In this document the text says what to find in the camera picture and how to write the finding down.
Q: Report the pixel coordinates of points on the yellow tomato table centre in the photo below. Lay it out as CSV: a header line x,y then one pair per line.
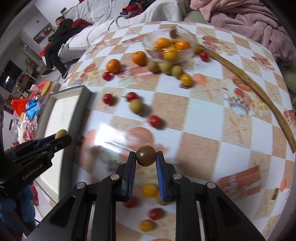
x,y
150,190

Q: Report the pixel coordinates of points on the longan beside bowl left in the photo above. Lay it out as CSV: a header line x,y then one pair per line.
x,y
153,66

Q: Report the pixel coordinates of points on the seated person in black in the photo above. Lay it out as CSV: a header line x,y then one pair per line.
x,y
63,33

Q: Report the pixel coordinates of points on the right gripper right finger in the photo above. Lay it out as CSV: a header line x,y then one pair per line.
x,y
165,172

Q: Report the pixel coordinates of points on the red tomato with stem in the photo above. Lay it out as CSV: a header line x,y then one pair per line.
x,y
130,96

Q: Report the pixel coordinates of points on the yellow tomato near edge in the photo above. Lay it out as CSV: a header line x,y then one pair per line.
x,y
146,225

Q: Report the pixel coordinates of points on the brown longan fruit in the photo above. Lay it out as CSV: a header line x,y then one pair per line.
x,y
146,156

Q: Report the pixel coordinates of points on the long wooden stick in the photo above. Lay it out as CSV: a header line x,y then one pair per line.
x,y
258,91

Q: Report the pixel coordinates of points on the orange tangerine left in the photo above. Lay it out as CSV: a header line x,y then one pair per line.
x,y
113,66

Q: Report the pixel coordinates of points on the longan beside bowl right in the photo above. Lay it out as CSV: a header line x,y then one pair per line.
x,y
177,71

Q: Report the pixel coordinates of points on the longan beside bowl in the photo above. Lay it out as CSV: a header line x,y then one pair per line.
x,y
153,66
165,67
177,71

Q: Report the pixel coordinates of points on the red tomato near tray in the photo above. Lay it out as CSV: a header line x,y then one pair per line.
x,y
108,99

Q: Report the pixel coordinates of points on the yellow tomato near longans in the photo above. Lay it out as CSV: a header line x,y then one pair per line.
x,y
186,80

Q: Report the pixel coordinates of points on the red tomato below tangerine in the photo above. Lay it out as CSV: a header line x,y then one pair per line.
x,y
106,76

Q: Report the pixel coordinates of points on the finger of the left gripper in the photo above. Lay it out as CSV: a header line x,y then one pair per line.
x,y
44,141

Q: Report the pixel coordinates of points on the tangerine in bowl right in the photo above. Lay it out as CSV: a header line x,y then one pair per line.
x,y
182,45

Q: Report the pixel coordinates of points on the white grey bedding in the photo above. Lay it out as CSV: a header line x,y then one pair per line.
x,y
105,15

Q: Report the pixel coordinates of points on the tangerine in bowl left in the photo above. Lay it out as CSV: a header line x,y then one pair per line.
x,y
162,43

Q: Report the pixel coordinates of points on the glass fruit bowl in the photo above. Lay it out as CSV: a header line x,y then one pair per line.
x,y
174,44

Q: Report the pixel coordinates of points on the red tomato by stick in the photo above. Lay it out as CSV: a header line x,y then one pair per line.
x,y
204,56

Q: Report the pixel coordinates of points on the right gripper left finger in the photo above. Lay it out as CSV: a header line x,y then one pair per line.
x,y
127,171

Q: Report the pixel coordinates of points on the red clothes on bed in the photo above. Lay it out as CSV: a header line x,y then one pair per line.
x,y
135,8

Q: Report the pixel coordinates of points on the longan beside bowl middle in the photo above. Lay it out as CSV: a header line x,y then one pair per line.
x,y
165,67

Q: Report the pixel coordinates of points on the tangerine in bowl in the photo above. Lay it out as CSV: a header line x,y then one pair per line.
x,y
182,45
162,43

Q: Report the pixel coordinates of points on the yellow fruit in bowl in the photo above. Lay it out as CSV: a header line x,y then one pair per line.
x,y
170,54

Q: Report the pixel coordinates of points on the left hand blue glove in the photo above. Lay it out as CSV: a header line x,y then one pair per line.
x,y
26,207

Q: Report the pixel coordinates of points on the orange tangerine near bowl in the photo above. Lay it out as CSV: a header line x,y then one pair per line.
x,y
139,58

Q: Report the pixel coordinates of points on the red cherry tomato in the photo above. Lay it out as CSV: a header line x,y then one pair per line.
x,y
156,214
133,202

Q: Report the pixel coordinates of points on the white tray with green rim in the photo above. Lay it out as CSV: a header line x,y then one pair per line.
x,y
62,118

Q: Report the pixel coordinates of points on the longan in table middle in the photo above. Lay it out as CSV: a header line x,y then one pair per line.
x,y
137,106

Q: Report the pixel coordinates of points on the pink blanket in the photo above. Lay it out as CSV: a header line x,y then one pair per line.
x,y
251,19

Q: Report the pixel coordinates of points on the red tomato right of longan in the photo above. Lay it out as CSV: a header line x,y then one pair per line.
x,y
155,121

